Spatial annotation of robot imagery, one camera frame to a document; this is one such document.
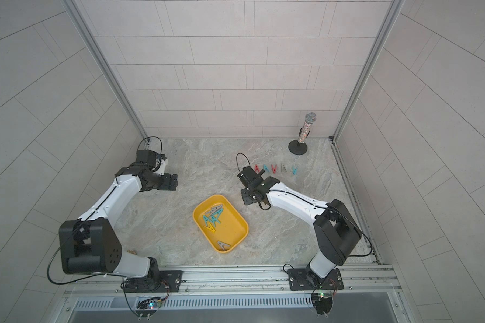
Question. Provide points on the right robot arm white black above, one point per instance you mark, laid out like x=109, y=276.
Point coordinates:
x=335, y=229

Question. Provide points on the grey clothespin in box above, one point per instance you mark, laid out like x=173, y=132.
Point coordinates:
x=223, y=245

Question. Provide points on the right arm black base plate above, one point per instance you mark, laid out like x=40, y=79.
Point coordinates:
x=299, y=280

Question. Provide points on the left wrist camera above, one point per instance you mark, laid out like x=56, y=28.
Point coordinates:
x=161, y=166

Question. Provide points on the yellow plastic storage box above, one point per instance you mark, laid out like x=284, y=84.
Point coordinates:
x=231, y=227

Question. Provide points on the left green circuit board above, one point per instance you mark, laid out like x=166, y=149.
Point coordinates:
x=147, y=308

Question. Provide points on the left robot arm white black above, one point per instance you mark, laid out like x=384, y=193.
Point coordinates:
x=89, y=245

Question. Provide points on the aluminium mounting rail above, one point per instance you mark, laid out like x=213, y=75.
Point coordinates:
x=272, y=279

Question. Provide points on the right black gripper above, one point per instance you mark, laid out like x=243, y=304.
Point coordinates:
x=245, y=196

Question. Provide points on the glitter microphone on black stand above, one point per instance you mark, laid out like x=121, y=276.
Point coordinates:
x=298, y=146

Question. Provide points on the yellow clothespin in box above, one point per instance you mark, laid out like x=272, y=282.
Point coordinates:
x=211, y=228

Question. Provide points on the teal clothespin in box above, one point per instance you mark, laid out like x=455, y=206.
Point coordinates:
x=208, y=222

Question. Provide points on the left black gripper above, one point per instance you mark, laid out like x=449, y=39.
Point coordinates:
x=166, y=184

